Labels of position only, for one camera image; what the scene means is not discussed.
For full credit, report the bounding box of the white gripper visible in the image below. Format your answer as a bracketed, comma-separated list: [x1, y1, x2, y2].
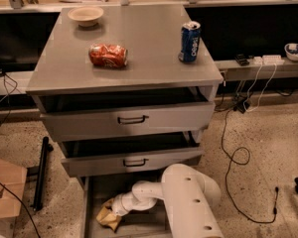
[111, 192, 138, 216]

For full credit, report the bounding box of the yellow sponge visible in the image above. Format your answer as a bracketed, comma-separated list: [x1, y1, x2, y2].
[96, 198, 122, 232]

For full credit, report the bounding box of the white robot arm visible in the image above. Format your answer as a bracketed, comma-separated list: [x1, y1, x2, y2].
[112, 164, 224, 238]

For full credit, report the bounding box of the bottom grey drawer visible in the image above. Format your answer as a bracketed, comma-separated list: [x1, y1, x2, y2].
[79, 171, 172, 238]

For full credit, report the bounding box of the grey drawer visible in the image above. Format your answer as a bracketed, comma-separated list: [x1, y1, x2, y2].
[62, 132, 203, 178]
[79, 171, 172, 238]
[42, 87, 215, 142]

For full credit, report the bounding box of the middle grey drawer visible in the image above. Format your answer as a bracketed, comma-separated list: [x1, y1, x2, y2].
[62, 132, 203, 178]

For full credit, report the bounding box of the top grey drawer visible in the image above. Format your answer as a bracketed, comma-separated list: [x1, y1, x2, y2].
[42, 87, 215, 142]

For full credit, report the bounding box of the grey metal drawer cabinet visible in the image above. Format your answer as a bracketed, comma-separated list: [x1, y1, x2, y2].
[25, 4, 224, 238]

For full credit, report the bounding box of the black pole on floor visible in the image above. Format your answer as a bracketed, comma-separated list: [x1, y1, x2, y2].
[33, 137, 54, 211]

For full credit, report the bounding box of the wooden box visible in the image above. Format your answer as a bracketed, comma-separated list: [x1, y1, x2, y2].
[0, 159, 27, 238]

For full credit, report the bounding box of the crushed red soda can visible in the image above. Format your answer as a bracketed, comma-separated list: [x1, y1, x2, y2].
[88, 44, 127, 68]

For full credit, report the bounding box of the blue pepsi can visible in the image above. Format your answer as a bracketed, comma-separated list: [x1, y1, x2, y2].
[178, 21, 201, 62]

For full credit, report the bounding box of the black small device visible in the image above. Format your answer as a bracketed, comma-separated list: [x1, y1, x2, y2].
[235, 54, 249, 66]

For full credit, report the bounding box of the beige bowl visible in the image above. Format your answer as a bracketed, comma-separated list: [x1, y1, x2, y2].
[68, 6, 103, 27]

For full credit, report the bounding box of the white power strip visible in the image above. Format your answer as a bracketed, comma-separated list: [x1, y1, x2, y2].
[253, 55, 284, 65]

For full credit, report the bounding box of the blue white bowl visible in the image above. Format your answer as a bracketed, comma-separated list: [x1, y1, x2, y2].
[284, 43, 298, 61]

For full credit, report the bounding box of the black floor cable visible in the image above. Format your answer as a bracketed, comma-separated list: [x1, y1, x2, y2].
[214, 96, 280, 225]

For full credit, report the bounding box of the black cable at left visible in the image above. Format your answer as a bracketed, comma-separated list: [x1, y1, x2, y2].
[0, 72, 20, 131]

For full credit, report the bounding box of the white cable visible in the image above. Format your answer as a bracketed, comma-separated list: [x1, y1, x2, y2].
[242, 62, 278, 113]

